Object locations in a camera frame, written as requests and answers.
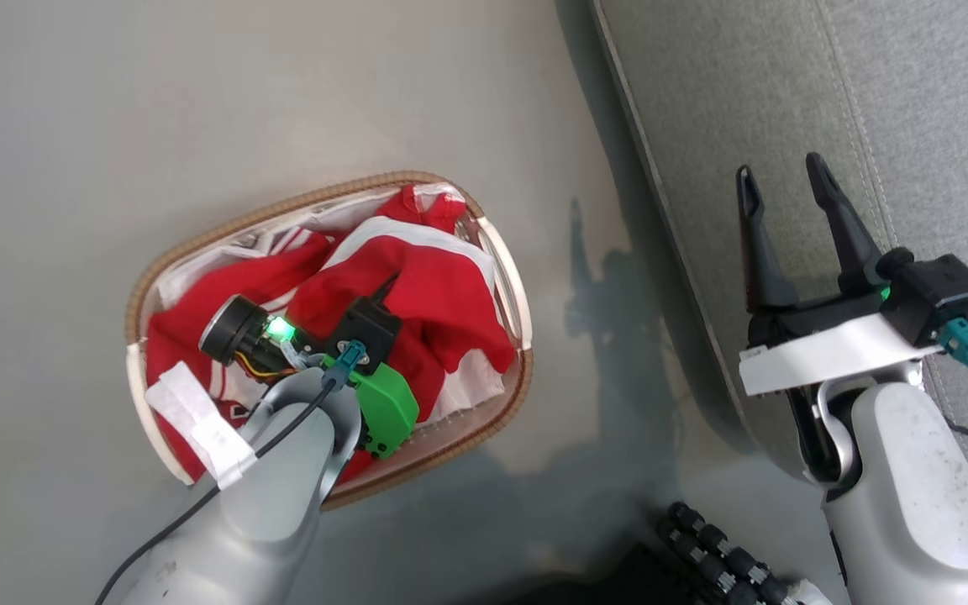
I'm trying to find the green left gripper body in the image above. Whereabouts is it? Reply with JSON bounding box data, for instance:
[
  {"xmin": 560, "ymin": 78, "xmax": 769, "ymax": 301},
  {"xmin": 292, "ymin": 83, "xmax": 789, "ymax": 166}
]
[{"xmin": 198, "ymin": 294, "xmax": 420, "ymax": 460}]

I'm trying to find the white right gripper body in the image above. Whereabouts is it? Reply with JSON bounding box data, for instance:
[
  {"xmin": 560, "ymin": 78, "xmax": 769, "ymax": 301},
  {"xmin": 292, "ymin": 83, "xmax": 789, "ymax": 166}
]
[{"xmin": 738, "ymin": 286, "xmax": 926, "ymax": 397}]

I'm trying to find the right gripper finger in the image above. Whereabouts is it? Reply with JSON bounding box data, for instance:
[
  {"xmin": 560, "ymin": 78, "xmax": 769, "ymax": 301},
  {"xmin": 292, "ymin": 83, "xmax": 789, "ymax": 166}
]
[
  {"xmin": 805, "ymin": 152, "xmax": 886, "ymax": 295},
  {"xmin": 734, "ymin": 165, "xmax": 800, "ymax": 313}
]

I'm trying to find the red and white clothing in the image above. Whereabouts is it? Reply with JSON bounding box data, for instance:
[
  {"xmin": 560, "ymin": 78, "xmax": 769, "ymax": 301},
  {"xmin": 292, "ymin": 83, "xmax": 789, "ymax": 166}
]
[{"xmin": 146, "ymin": 187, "xmax": 518, "ymax": 484}]

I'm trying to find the woven laundry basket white rim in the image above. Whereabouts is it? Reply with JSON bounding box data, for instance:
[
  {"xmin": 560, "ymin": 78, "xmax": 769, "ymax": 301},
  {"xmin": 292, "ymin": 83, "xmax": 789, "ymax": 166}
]
[{"xmin": 125, "ymin": 171, "xmax": 534, "ymax": 511}]

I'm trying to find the grey fabric sofa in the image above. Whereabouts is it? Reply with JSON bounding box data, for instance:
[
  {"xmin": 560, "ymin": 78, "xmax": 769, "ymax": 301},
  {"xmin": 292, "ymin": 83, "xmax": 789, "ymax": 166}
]
[{"xmin": 589, "ymin": 0, "xmax": 968, "ymax": 509}]

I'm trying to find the white tape strip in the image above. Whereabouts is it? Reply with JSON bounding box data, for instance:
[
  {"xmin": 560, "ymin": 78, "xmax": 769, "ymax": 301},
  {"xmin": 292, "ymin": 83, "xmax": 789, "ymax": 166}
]
[{"xmin": 145, "ymin": 361, "xmax": 258, "ymax": 491}]

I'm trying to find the teal left camera connector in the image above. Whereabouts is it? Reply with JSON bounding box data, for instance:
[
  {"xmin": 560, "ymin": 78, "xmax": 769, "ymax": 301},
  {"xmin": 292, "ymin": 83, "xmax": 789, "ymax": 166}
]
[{"xmin": 335, "ymin": 339, "xmax": 368, "ymax": 388}]

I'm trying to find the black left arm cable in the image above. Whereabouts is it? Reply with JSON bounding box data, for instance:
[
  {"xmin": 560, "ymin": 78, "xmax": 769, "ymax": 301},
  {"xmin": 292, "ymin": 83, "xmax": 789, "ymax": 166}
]
[{"xmin": 94, "ymin": 378, "xmax": 344, "ymax": 605}]

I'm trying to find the black ribbed cable conduit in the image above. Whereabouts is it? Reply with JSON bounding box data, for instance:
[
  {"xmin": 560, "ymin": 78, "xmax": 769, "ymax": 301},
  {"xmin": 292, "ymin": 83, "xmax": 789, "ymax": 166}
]
[{"xmin": 656, "ymin": 502, "xmax": 796, "ymax": 605}]

